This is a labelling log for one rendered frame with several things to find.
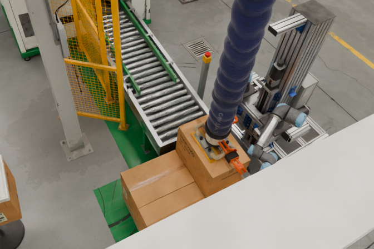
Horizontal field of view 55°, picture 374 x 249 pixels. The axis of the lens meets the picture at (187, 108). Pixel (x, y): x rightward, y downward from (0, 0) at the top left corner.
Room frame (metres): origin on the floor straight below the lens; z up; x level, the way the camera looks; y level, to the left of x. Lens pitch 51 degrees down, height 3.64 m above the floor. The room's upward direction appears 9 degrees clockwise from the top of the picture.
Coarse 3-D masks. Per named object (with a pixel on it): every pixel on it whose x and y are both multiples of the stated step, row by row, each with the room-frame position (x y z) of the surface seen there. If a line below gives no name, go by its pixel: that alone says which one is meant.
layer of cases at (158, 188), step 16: (160, 160) 1.81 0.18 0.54; (176, 160) 1.84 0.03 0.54; (128, 176) 1.58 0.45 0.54; (144, 176) 1.61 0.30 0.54; (160, 176) 1.63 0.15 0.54; (176, 176) 1.66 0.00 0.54; (192, 176) 1.69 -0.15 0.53; (128, 192) 1.46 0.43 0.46; (144, 192) 1.45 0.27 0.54; (160, 192) 1.47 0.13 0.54; (176, 192) 1.49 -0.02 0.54; (192, 192) 1.52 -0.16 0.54; (144, 208) 1.29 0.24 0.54; (160, 208) 1.32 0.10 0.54; (176, 208) 1.34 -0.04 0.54; (144, 224) 1.18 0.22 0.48
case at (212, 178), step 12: (204, 120) 2.07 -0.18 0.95; (180, 132) 1.92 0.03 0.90; (192, 132) 1.91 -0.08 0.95; (204, 132) 1.93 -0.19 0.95; (180, 144) 1.90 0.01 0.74; (192, 144) 1.79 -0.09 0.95; (180, 156) 1.88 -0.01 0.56; (192, 156) 1.73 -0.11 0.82; (204, 156) 1.68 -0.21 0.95; (240, 156) 1.73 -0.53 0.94; (192, 168) 1.71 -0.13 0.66; (204, 168) 1.58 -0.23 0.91; (216, 168) 1.58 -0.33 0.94; (228, 168) 1.59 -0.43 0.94; (204, 180) 1.55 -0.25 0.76; (216, 180) 1.51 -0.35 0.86; (228, 180) 1.60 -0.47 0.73; (240, 180) 1.70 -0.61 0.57; (204, 192) 1.51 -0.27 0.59; (216, 192) 1.54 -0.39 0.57
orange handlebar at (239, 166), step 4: (236, 120) 2.02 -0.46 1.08; (220, 144) 1.74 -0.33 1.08; (224, 144) 1.75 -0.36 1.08; (224, 148) 1.70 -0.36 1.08; (236, 160) 1.60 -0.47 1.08; (236, 164) 1.57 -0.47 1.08; (240, 164) 1.57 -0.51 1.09; (236, 168) 1.53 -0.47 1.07; (240, 168) 1.53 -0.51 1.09; (244, 168) 1.54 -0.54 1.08; (240, 172) 1.49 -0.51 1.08; (244, 172) 1.50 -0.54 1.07
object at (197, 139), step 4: (200, 132) 1.91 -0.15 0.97; (192, 136) 1.87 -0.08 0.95; (196, 136) 1.86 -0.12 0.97; (200, 136) 1.85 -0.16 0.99; (204, 136) 1.88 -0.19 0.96; (196, 140) 1.82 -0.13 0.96; (200, 140) 1.82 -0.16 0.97; (200, 144) 1.78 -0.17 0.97; (200, 148) 1.75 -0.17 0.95; (204, 148) 1.74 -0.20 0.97; (208, 148) 1.75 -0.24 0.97; (212, 148) 1.76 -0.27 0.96; (204, 152) 1.71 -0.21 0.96; (208, 152) 1.71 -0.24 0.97; (212, 152) 1.71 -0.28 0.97; (208, 156) 1.67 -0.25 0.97; (208, 160) 1.64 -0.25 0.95; (212, 160) 1.64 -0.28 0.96
